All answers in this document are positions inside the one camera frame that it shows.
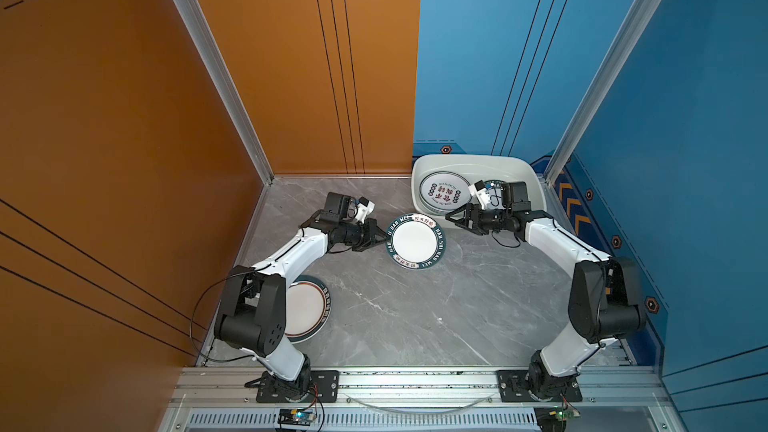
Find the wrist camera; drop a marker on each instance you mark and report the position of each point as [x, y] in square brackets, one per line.
[364, 208]
[488, 194]

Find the white plastic bin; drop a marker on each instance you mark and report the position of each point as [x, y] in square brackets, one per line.
[475, 168]

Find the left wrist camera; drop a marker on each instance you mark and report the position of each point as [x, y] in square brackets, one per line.
[364, 208]

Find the green lettered plate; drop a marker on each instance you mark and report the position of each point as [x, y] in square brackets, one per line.
[416, 241]

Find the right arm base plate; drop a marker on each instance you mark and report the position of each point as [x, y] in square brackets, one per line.
[518, 385]

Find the aluminium front rail frame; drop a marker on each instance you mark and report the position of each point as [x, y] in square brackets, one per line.
[451, 398]

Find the red character plate front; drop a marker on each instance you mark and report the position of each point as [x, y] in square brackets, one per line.
[442, 192]

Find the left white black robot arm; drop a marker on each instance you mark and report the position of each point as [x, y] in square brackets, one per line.
[252, 313]

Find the left green circuit board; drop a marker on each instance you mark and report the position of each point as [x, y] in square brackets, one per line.
[297, 420]

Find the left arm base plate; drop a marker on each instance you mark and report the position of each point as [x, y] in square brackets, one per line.
[322, 384]

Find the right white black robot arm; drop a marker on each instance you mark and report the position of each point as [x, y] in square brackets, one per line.
[605, 302]

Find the right aluminium corner post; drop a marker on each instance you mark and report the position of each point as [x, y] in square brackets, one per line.
[630, 31]

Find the left aluminium corner post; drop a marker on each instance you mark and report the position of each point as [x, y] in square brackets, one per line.
[205, 43]

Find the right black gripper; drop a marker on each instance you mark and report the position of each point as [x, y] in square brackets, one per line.
[468, 218]

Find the green red rim plate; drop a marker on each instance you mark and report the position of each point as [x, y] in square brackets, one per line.
[309, 305]

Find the aluminium corner post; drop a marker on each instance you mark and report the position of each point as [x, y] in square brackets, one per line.
[205, 43]
[630, 31]

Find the right circuit board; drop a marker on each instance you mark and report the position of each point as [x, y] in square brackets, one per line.
[555, 419]

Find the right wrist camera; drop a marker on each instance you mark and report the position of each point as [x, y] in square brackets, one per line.
[488, 194]

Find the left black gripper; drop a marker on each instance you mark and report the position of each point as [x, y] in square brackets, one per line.
[370, 229]

